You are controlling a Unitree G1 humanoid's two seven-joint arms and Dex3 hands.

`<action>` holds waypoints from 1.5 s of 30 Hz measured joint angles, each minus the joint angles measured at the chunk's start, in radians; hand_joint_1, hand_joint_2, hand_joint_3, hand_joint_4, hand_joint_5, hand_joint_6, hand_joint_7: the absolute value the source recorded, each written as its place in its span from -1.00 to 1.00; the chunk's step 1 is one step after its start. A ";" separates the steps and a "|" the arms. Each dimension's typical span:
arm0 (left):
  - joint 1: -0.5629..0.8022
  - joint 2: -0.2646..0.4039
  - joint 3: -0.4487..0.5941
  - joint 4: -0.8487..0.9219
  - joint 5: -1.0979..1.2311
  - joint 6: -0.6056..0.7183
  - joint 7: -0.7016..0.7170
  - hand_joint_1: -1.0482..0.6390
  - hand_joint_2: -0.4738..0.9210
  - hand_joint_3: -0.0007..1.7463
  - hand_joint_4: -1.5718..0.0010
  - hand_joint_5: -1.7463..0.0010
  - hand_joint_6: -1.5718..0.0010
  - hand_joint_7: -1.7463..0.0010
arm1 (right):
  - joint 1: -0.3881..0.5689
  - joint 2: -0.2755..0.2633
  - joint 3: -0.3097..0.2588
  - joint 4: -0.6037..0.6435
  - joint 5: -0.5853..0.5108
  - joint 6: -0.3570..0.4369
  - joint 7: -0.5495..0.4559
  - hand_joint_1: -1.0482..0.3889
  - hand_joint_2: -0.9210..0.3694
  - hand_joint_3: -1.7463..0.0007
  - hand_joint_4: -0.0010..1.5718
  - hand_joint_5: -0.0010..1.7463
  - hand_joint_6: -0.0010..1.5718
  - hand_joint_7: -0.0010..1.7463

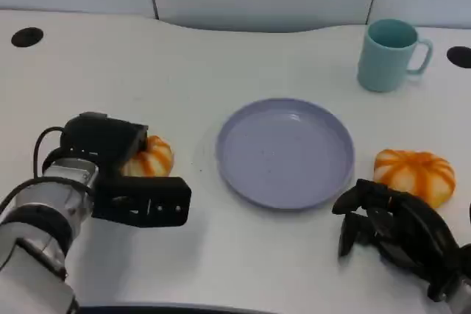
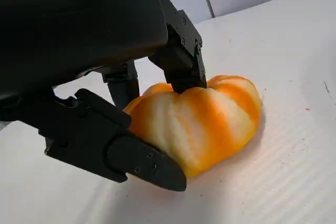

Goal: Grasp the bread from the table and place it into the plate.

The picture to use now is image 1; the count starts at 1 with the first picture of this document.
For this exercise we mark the lilac plate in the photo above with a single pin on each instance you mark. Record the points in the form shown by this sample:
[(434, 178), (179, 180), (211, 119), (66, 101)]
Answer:
[(285, 154)]

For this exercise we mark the black round table grommet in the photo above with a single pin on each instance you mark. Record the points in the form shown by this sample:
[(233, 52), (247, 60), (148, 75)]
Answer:
[(460, 57), (27, 37)]

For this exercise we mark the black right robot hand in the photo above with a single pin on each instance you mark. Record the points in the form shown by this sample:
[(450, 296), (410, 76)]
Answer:
[(408, 229)]

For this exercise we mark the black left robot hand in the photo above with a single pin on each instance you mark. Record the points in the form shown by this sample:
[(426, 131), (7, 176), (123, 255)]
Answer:
[(99, 137)]

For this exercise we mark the orange white toy bread roll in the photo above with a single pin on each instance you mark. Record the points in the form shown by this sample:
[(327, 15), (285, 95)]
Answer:
[(158, 156), (419, 172)]

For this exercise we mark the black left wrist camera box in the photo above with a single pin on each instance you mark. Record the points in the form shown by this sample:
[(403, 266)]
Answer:
[(147, 202)]

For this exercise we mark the pale green mug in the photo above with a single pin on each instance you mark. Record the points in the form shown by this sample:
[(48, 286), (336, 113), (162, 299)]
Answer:
[(384, 62)]

